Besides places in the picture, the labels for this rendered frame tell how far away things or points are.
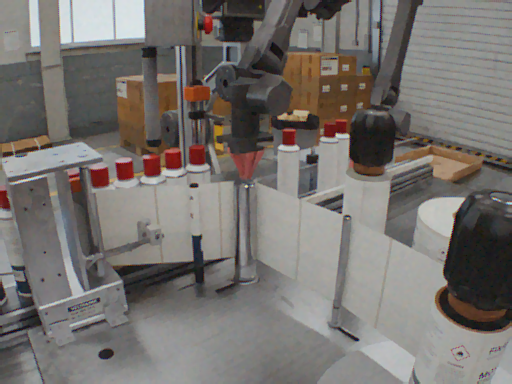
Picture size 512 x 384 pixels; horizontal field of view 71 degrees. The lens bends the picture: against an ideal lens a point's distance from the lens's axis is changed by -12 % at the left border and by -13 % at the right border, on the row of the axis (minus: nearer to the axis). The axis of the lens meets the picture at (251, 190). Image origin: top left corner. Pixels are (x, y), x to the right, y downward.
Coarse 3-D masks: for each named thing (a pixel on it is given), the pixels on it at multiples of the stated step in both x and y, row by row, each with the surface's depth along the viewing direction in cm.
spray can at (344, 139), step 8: (336, 120) 108; (344, 120) 107; (344, 128) 107; (336, 136) 108; (344, 136) 107; (344, 144) 108; (344, 152) 109; (344, 160) 110; (344, 168) 110; (336, 176) 111; (344, 176) 111; (336, 184) 112
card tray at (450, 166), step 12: (396, 156) 154; (408, 156) 160; (420, 156) 166; (444, 156) 166; (456, 156) 161; (468, 156) 157; (444, 168) 151; (456, 168) 151; (468, 168) 143; (480, 168) 153; (444, 180) 139; (456, 180) 138
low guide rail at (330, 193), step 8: (416, 160) 132; (424, 160) 134; (432, 160) 139; (392, 168) 123; (400, 168) 125; (408, 168) 128; (344, 184) 110; (320, 192) 104; (328, 192) 105; (336, 192) 107; (304, 200) 99; (312, 200) 101; (320, 200) 103
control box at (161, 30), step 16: (144, 0) 69; (160, 0) 69; (176, 0) 70; (192, 0) 70; (144, 16) 70; (160, 16) 70; (176, 16) 71; (192, 16) 71; (144, 32) 72; (160, 32) 72; (176, 32) 72; (192, 32) 72
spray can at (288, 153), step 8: (288, 136) 94; (296, 136) 95; (288, 144) 95; (280, 152) 96; (288, 152) 95; (296, 152) 95; (280, 160) 96; (288, 160) 95; (296, 160) 96; (280, 168) 97; (288, 168) 96; (296, 168) 97; (280, 176) 98; (288, 176) 97; (296, 176) 98; (280, 184) 98; (288, 184) 97; (296, 184) 98; (288, 192) 98; (296, 192) 99
